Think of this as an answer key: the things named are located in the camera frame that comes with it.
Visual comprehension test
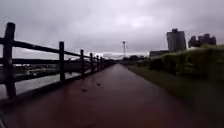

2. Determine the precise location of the tall slim tower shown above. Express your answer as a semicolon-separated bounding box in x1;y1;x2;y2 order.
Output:
121;39;128;59

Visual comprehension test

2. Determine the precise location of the red path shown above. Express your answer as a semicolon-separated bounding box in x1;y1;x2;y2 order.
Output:
0;63;214;128

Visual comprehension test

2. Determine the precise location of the low dark building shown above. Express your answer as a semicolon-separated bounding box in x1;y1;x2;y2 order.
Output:
148;49;170;58

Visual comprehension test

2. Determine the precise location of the dark wooden fence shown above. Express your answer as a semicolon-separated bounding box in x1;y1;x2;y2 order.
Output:
0;21;116;101

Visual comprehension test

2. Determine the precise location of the tall grey building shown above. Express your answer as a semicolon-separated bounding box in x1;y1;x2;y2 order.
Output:
166;28;187;53

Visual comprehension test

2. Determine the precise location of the green hedge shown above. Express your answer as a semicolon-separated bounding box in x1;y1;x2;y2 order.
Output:
146;44;224;83

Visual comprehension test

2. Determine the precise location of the water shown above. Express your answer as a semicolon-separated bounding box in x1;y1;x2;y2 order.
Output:
0;71;81;101

